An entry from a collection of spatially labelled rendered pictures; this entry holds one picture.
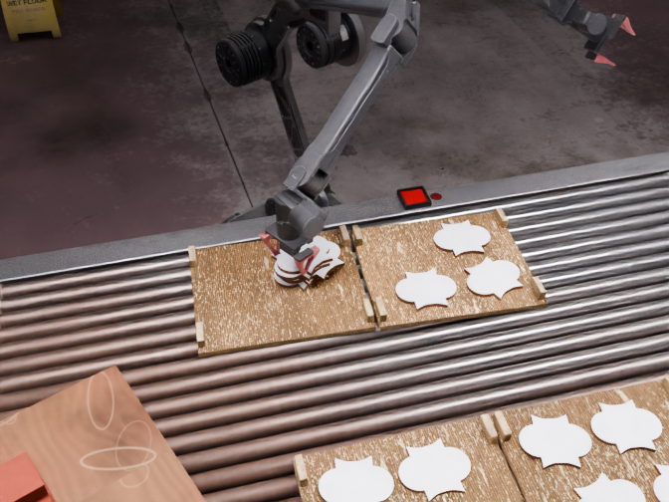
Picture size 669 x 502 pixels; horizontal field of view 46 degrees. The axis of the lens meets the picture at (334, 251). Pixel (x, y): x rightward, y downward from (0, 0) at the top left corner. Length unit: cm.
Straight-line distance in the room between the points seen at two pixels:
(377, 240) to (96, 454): 90
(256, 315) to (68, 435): 52
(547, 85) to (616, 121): 47
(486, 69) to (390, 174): 117
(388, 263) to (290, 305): 28
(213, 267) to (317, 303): 29
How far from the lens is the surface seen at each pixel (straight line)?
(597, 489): 165
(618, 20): 243
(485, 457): 165
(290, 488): 161
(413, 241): 206
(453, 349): 184
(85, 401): 164
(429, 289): 192
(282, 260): 191
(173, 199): 375
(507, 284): 196
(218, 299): 192
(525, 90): 459
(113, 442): 157
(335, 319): 185
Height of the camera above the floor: 230
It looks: 42 degrees down
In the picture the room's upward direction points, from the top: straight up
